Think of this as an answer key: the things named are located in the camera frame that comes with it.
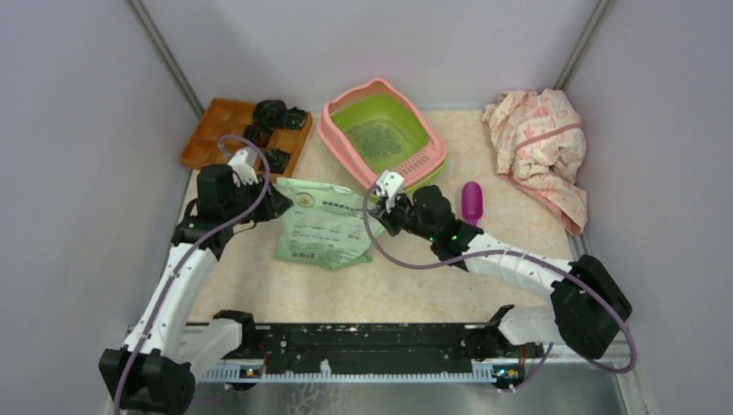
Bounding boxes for green litter pellets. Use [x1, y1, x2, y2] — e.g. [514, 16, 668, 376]
[346, 119, 410, 161]

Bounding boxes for cream pink printed jacket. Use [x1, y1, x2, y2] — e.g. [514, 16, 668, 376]
[481, 89, 588, 236]

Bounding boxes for green cat litter bag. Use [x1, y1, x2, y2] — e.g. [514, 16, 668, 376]
[273, 177, 372, 270]

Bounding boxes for black small part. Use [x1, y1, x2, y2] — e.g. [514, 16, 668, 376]
[242, 124, 273, 149]

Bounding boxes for black part with green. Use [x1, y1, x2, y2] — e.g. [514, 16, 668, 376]
[284, 106, 308, 131]

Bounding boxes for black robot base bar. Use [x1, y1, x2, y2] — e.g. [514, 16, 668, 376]
[225, 323, 544, 375]

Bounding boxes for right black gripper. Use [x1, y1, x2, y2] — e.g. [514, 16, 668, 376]
[370, 190, 437, 242]

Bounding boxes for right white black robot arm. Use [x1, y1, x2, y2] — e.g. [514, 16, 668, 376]
[361, 185, 638, 372]

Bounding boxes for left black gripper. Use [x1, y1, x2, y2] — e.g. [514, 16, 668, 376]
[224, 171, 293, 226]

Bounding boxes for purple cable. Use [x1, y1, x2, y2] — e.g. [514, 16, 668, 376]
[112, 135, 272, 415]
[362, 182, 638, 395]

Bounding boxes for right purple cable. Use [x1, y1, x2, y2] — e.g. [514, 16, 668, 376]
[362, 182, 638, 395]

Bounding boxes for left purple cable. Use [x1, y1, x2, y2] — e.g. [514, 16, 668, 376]
[112, 135, 272, 415]

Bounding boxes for orange compartment tray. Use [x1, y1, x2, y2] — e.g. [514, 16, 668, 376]
[179, 98, 313, 177]

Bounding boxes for black round part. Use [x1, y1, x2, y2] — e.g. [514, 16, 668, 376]
[252, 99, 287, 130]

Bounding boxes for green and pink litter box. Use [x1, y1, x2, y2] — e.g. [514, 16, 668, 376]
[316, 78, 448, 192]

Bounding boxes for purple plastic scoop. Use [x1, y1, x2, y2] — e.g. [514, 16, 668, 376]
[461, 182, 483, 226]

